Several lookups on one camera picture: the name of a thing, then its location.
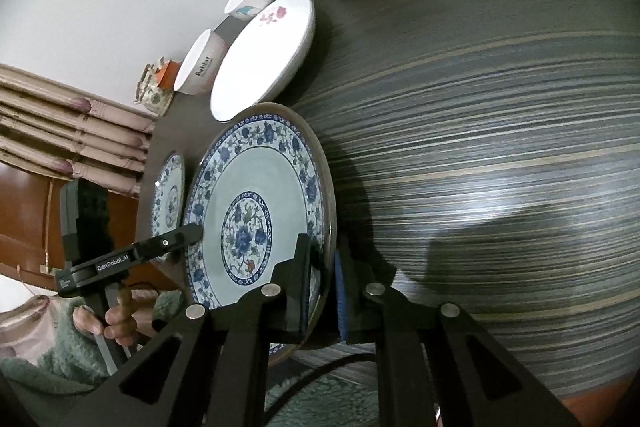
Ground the black cable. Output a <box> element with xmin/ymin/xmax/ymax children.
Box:
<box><xmin>262</xmin><ymin>349</ymin><xmax>382</xmax><ymax>423</ymax></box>

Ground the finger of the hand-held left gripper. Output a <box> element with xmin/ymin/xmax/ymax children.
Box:
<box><xmin>137</xmin><ymin>223</ymin><xmax>204</xmax><ymax>264</ymax></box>

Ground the person's left forearm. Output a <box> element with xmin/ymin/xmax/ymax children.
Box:
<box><xmin>0</xmin><ymin>291</ymin><xmax>187</xmax><ymax>408</ymax></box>

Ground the beige patterned curtain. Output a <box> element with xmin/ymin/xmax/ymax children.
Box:
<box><xmin>0</xmin><ymin>63</ymin><xmax>157</xmax><ymax>198</ymax></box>

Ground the brown wooden cabinet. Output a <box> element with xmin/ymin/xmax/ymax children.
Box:
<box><xmin>0</xmin><ymin>159</ymin><xmax>168</xmax><ymax>295</ymax></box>

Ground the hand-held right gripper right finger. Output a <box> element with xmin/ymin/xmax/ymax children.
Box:
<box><xmin>334</xmin><ymin>238</ymin><xmax>586</xmax><ymax>427</ymax></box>

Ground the orange cup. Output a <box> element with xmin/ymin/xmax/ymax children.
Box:
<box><xmin>156</xmin><ymin>59</ymin><xmax>181</xmax><ymax>94</ymax></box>

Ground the green fluffy rug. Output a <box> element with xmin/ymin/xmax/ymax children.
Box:
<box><xmin>265</xmin><ymin>354</ymin><xmax>382</xmax><ymax>427</ymax></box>

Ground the floral ceramic teapot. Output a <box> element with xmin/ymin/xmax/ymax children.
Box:
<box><xmin>134</xmin><ymin>57</ymin><xmax>173</xmax><ymax>116</ymax></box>

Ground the white plate with pink flower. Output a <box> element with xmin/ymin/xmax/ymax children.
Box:
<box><xmin>210</xmin><ymin>0</ymin><xmax>317</xmax><ymax>122</ymax></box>

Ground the pink cloth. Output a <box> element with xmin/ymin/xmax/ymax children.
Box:
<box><xmin>0</xmin><ymin>296</ymin><xmax>52</xmax><ymax>358</ymax></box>

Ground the white bowl with black print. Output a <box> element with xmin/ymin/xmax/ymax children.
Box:
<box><xmin>173</xmin><ymin>28</ymin><xmax>228</xmax><ymax>96</ymax></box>

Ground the person's left hand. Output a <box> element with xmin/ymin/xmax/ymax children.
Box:
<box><xmin>74</xmin><ymin>287</ymin><xmax>139</xmax><ymax>349</ymax></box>

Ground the small blue floral plate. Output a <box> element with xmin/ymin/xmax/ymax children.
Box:
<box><xmin>151</xmin><ymin>152</ymin><xmax>187</xmax><ymax>264</ymax></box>

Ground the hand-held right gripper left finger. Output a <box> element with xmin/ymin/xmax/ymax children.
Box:
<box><xmin>56</xmin><ymin>233</ymin><xmax>313</xmax><ymax>427</ymax></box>

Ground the large blue floral plate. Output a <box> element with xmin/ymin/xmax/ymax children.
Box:
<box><xmin>182</xmin><ymin>103</ymin><xmax>337</xmax><ymax>365</ymax></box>

